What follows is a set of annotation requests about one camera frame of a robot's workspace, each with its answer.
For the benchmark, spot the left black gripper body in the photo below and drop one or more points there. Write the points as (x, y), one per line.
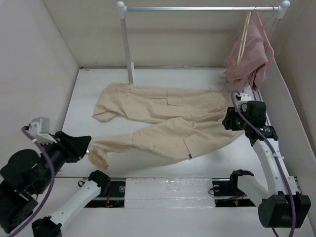
(59, 157)

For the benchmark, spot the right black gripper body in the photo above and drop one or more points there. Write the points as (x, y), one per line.
(234, 121)

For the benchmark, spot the beige trousers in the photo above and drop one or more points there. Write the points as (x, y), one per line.
(181, 123)

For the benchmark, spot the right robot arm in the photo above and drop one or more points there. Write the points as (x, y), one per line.
(280, 204)

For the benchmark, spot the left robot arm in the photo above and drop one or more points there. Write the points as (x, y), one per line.
(28, 183)

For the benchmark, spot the pink plastic hanger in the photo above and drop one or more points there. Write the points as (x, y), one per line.
(270, 48)

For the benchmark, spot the cream wooden hanger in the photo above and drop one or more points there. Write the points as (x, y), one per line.
(243, 39)

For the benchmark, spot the pink hanging garment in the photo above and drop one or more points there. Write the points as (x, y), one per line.
(252, 68)

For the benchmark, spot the white clothes rack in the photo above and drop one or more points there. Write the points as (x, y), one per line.
(280, 11)

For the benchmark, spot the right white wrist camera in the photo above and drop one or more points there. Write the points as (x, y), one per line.
(240, 101)

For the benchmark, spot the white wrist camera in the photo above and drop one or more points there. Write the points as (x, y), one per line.
(240, 101)
(39, 129)

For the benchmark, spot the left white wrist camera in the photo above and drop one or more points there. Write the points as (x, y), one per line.
(39, 129)

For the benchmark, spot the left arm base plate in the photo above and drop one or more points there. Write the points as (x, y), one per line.
(113, 198)

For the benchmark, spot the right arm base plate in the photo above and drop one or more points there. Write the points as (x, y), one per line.
(226, 196)

